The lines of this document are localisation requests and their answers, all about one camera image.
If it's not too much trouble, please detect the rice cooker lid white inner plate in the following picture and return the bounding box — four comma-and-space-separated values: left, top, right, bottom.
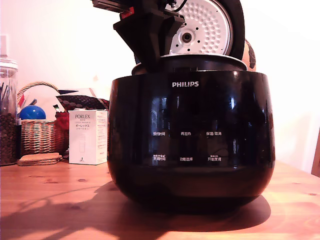
134, 0, 246, 65

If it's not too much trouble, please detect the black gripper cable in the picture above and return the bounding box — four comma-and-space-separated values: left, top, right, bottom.
165, 0, 189, 13

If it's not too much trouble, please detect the dark dotted fabric pouch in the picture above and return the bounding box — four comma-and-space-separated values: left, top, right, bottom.
55, 94, 111, 113

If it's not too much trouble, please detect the glass jar of coffee beans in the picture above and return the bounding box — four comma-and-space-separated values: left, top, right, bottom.
0, 34, 20, 167

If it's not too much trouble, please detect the black Philips rice cooker body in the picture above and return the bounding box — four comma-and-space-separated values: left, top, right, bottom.
107, 70, 276, 214

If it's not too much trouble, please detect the woven wicker basket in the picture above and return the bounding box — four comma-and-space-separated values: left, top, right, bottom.
16, 80, 69, 156

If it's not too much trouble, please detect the white Porlex box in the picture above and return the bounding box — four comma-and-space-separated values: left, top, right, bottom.
68, 109, 109, 166

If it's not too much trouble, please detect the blue ball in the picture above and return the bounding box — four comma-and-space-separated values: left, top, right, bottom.
19, 104, 47, 121

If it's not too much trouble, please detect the black cooking pot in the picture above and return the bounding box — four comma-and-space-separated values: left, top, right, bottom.
131, 54, 249, 76

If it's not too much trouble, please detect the stack of cork coasters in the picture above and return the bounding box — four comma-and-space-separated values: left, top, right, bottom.
16, 152, 63, 167

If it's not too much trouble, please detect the red knitted item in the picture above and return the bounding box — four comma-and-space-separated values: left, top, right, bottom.
54, 110, 71, 131

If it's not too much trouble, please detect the orange patterned round object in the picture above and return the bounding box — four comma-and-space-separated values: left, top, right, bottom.
241, 38, 258, 72

